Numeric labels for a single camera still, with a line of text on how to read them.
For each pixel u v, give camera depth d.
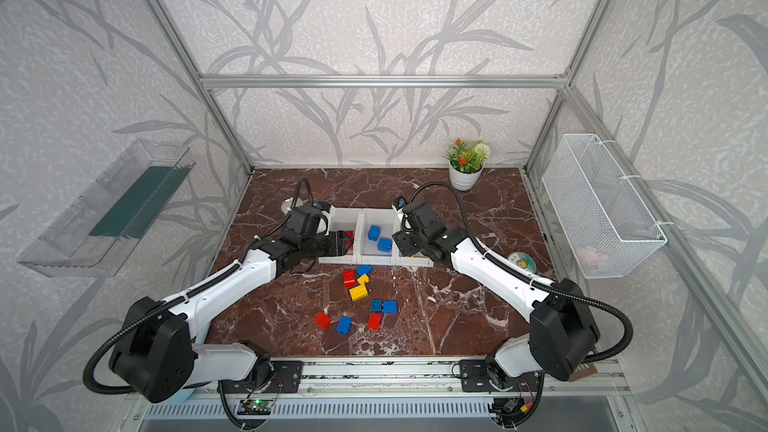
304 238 0.66
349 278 0.89
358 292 0.87
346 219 1.00
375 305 0.84
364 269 0.91
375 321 0.83
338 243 0.75
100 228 0.65
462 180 1.06
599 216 0.63
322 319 0.83
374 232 1.00
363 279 0.89
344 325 0.81
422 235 0.62
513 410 0.74
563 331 0.41
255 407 0.71
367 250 0.96
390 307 0.85
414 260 0.92
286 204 1.04
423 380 0.74
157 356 0.41
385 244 0.97
